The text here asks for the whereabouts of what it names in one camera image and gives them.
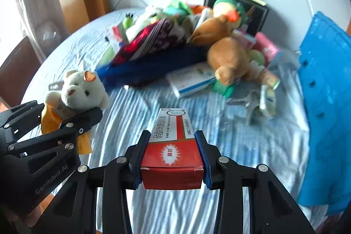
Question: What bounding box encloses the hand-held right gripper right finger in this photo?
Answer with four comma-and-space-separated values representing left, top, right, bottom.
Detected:
195, 130, 316, 234

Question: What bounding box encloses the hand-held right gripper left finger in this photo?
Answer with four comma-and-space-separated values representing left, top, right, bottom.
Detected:
31, 130, 151, 234

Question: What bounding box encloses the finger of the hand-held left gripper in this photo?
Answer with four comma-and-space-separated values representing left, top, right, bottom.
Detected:
8, 107, 104, 160
0, 100, 46, 145

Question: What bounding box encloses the red white medicine box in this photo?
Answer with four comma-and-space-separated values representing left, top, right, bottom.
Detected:
140, 108, 205, 191

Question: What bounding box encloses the white bear plush orange cloth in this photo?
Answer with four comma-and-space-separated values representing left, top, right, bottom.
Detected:
41, 70, 110, 155

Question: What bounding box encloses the blue white medicine box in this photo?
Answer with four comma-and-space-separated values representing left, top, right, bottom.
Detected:
165, 62, 218, 99

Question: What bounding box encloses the blue plastic storage crate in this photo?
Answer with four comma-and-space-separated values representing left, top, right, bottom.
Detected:
297, 11, 351, 215

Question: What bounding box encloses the dark wooden cabinet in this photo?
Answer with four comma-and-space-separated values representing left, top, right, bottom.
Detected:
0, 37, 46, 108

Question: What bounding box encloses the silver foil blister pack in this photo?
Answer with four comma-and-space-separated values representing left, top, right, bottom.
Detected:
227, 90, 264, 125

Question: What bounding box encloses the light green box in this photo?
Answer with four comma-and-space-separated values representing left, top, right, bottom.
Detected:
100, 45, 117, 66

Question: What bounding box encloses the small red white box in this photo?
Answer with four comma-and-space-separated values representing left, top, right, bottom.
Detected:
106, 23, 123, 44

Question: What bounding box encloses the brown bear plush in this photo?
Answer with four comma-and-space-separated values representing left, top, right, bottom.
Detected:
189, 16, 253, 86

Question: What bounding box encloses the white curtain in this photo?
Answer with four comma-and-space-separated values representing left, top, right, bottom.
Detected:
0, 0, 66, 59

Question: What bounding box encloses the dark patterned pouch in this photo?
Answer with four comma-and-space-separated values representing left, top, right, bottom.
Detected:
95, 18, 209, 88

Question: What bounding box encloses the green frog plush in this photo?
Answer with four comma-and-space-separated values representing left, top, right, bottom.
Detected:
121, 6, 163, 37

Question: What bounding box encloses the light blue cloth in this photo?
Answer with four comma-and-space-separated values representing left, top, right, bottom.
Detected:
267, 49, 302, 73

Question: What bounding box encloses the pink floral tissue pack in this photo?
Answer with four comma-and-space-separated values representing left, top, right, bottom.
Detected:
254, 32, 281, 62

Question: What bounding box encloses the yellow duck plush green hood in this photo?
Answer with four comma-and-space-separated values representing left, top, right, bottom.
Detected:
212, 0, 249, 29

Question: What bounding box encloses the black gift box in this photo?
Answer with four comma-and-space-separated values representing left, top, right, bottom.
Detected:
203, 0, 270, 34

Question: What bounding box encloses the teal plush toy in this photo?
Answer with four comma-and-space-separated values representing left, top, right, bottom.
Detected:
164, 0, 194, 19

